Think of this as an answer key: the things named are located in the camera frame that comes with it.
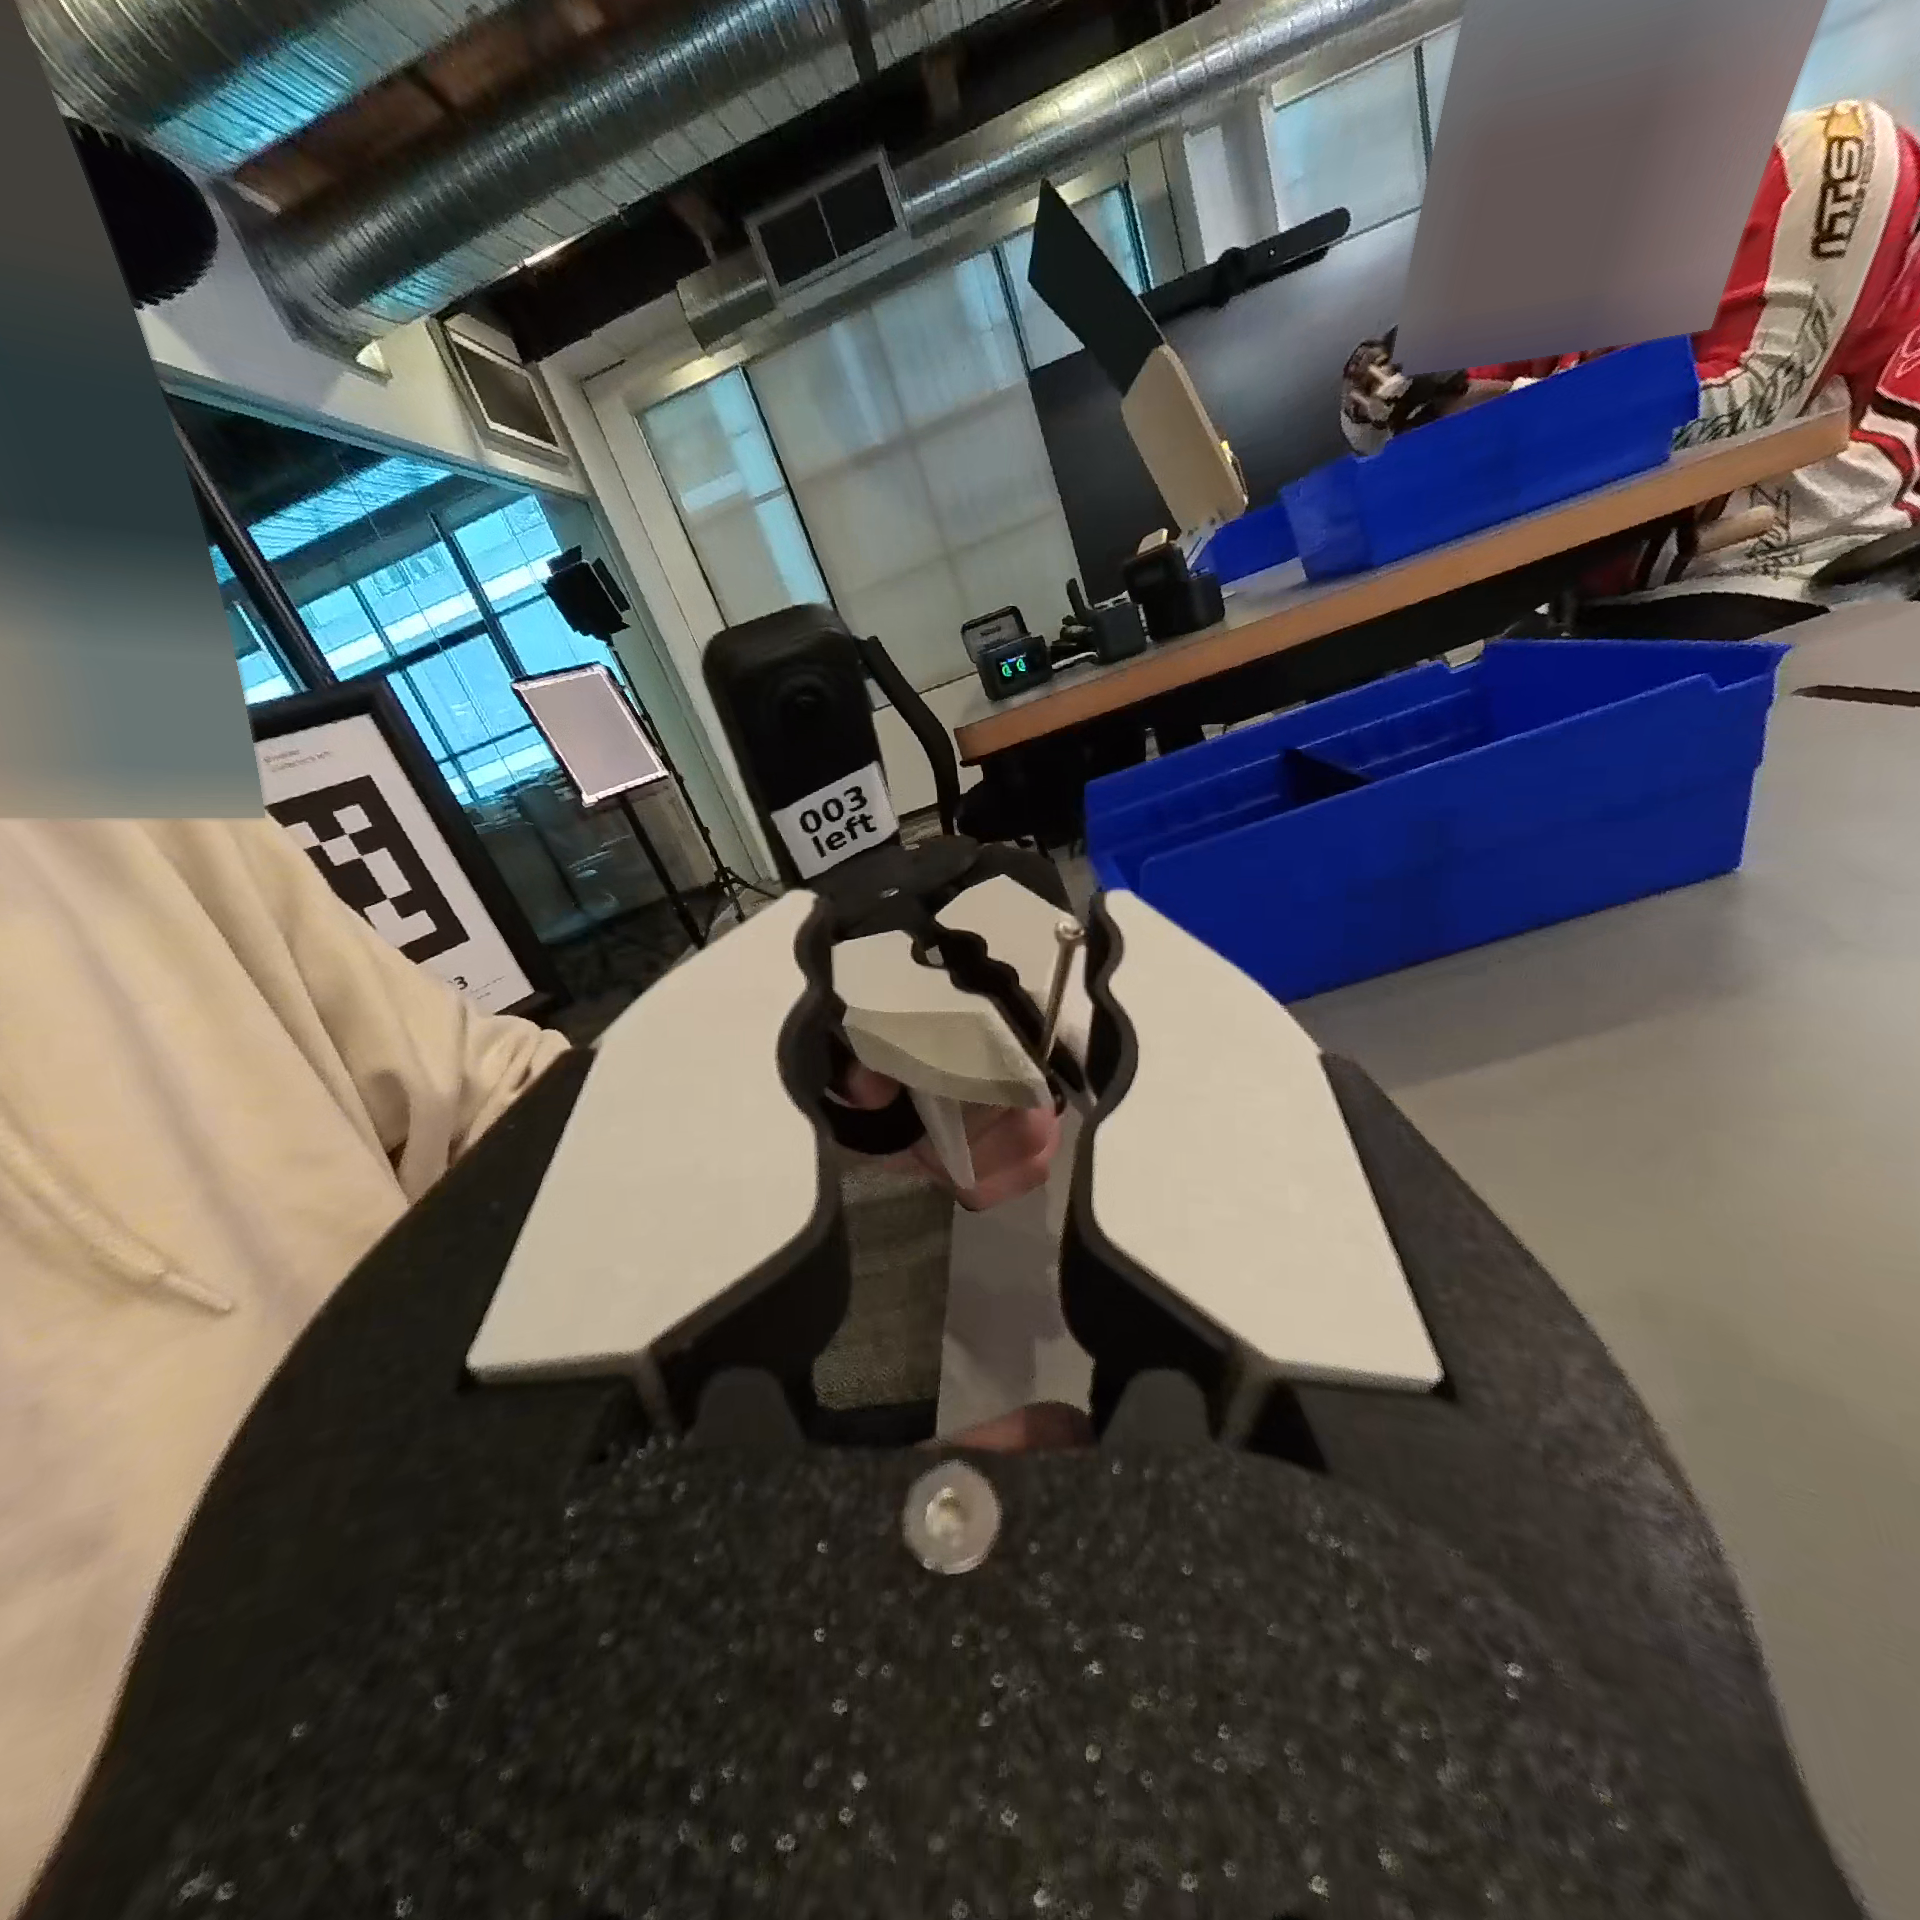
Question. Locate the blue plastic divided bin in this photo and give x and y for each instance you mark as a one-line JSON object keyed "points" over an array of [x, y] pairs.
{"points": [[1425, 870]]}

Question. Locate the black office chair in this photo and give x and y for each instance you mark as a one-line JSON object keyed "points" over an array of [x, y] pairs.
{"points": [[1876, 564]]}

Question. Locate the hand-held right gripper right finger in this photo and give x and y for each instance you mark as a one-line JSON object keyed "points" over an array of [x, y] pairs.
{"points": [[1245, 1186]]}

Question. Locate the black charger box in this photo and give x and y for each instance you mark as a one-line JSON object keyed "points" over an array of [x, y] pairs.
{"points": [[1178, 599]]}

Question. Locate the large blue plastic bin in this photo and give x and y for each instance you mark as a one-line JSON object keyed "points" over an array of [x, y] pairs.
{"points": [[1500, 451]]}

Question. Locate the person's cream sweater torso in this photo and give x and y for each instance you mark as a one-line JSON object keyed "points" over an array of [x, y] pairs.
{"points": [[182, 1201]]}

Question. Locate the black case green display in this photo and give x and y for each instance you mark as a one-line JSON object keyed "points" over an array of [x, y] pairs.
{"points": [[1005, 662]]}

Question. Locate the ceiling air vent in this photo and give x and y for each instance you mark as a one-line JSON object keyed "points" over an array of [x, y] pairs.
{"points": [[825, 225]]}

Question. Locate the black monitor screen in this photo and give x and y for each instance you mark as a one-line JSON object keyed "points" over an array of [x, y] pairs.
{"points": [[1290, 359]]}

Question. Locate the silver ventilation duct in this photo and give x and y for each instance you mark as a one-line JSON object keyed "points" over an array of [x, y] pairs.
{"points": [[599, 119]]}

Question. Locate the wooden display board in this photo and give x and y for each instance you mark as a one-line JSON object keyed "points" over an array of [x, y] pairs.
{"points": [[1184, 436]]}

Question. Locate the white light panel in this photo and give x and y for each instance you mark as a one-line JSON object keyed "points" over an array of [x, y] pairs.
{"points": [[592, 734]]}

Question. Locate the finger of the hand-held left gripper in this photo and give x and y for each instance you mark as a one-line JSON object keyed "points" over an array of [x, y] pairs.
{"points": [[1021, 939], [914, 1021]]}

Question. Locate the small black device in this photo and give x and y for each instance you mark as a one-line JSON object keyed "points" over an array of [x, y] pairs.
{"points": [[1119, 628]]}

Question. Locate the wooden office desk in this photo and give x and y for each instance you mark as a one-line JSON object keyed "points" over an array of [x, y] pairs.
{"points": [[1349, 599]]}

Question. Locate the black patterned marker sign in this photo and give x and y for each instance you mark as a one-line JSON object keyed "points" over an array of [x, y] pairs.
{"points": [[375, 855]]}

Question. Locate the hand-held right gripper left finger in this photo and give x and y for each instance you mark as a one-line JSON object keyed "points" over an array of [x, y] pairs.
{"points": [[662, 1186]]}

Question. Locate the small blue plastic bin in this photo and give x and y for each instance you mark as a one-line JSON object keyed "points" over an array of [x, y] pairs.
{"points": [[1245, 541]]}

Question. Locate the long metal bolt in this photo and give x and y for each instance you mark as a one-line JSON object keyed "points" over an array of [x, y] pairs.
{"points": [[1061, 990]]}

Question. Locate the black studio light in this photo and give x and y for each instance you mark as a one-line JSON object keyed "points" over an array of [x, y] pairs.
{"points": [[588, 594]]}

